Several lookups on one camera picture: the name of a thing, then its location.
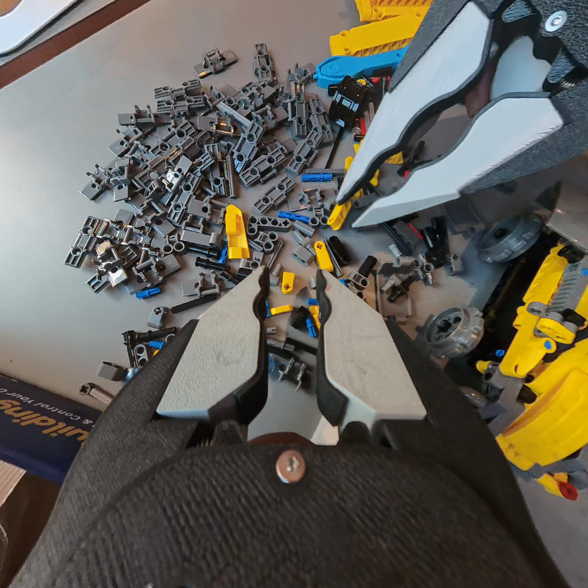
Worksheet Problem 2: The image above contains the long yellow curved panel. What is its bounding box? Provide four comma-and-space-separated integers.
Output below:
328, 25, 414, 58

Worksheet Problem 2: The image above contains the pile of dark grey bricks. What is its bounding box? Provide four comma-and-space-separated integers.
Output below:
64, 43, 338, 304

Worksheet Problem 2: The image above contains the light grey wheel rim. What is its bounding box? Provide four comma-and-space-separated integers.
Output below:
420, 305, 486, 360

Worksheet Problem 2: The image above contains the black round wheel piece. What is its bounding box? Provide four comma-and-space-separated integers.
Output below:
330, 76, 373, 122

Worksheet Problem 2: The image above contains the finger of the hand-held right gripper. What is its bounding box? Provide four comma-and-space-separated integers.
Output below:
350, 92, 565, 229
337, 1, 492, 205

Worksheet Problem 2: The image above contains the white stand base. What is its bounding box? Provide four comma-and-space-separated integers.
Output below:
0, 0, 85, 56

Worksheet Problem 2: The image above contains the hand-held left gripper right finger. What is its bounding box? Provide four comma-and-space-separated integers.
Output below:
310, 269, 428, 445

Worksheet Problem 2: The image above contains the small grey cross axle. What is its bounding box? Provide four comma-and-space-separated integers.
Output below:
78, 382, 113, 405

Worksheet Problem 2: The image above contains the blue brick separator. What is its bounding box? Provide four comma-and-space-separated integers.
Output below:
315, 48, 407, 88

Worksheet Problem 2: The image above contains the yellow grey brick vehicle model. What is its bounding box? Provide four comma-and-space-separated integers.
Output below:
459, 181, 588, 501

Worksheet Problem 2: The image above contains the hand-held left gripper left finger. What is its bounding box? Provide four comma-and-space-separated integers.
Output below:
155, 266, 271, 427

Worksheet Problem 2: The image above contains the blue cardboard box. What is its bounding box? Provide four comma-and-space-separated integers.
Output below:
0, 374, 103, 484

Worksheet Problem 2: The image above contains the pile of mixed small bricks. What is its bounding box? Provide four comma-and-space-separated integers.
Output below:
122, 76, 465, 396

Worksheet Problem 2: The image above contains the dark grey round rim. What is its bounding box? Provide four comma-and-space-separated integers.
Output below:
478, 211, 546, 263

